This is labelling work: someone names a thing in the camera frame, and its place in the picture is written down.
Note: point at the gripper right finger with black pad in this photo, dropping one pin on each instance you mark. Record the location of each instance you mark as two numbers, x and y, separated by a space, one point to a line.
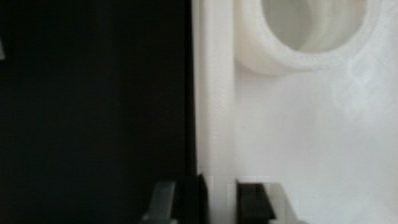
264 206

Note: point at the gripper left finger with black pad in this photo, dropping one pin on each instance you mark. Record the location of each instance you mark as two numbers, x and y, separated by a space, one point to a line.
178 206

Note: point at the white square table top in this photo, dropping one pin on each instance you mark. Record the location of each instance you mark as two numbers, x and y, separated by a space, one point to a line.
298 107

